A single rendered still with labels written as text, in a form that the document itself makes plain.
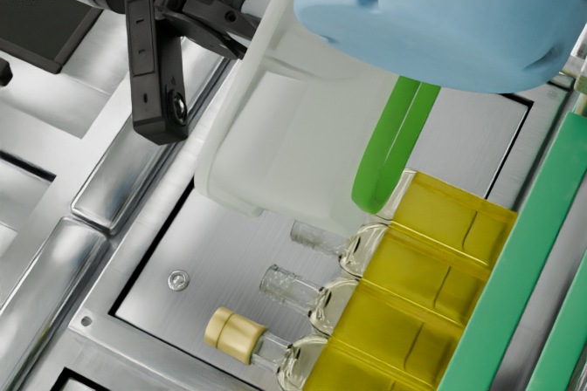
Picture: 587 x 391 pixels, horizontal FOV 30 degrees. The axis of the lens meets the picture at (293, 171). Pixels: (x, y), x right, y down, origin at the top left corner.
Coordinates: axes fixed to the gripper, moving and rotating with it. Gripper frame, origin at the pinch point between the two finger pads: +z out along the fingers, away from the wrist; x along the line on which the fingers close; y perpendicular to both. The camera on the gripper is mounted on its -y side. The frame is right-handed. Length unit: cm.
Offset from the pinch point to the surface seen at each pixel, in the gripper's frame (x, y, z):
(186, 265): 31.9, -16.6, -19.5
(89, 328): 27.5, -26.0, -23.7
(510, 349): 11.8, -11.2, 16.0
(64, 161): 33, -12, -39
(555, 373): 12.0, -11.4, 19.4
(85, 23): 38, 3, -48
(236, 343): 18.0, -20.1, -5.5
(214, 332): 17.7, -20.2, -7.5
